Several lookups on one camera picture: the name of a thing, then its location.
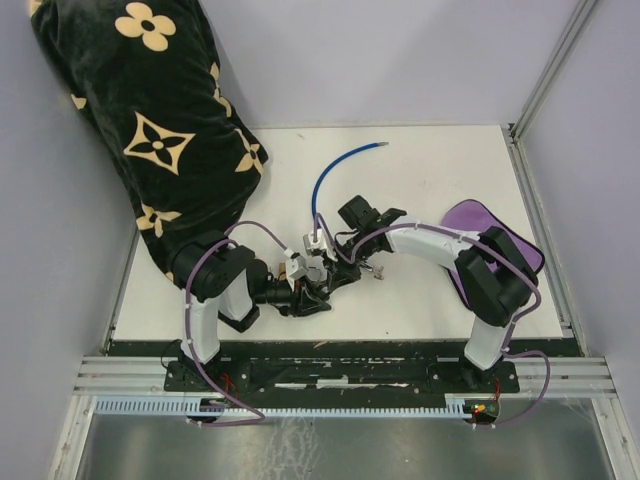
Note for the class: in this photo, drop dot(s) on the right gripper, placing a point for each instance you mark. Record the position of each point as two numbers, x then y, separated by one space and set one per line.
341 275

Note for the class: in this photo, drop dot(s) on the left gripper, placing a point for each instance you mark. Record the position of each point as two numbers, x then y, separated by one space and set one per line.
304 298

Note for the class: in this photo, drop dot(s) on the silver cable lock keys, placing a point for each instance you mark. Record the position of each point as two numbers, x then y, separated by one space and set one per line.
378 272

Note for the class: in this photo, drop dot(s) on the blue cable lock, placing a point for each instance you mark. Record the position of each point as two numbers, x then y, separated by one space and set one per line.
334 164

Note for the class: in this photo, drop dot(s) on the long-shackle brass padlock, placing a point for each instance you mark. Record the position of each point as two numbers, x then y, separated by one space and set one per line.
283 271

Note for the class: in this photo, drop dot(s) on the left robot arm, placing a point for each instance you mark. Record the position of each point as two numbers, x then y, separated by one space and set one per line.
226 282

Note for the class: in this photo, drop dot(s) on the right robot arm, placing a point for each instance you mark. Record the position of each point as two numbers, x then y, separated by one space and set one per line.
396 232

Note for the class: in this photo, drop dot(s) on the purple cloth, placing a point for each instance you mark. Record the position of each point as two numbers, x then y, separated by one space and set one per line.
489 277

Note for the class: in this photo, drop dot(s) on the black floral plush pillow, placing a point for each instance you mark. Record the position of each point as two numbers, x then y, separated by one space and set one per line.
146 76

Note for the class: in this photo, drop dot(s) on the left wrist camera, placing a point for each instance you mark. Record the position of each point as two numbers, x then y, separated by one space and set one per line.
295 267

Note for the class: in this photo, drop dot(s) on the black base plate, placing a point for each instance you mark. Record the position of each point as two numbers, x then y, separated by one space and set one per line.
247 368

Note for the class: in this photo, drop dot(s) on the aluminium frame rail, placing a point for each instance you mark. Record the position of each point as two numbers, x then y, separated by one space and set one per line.
568 40

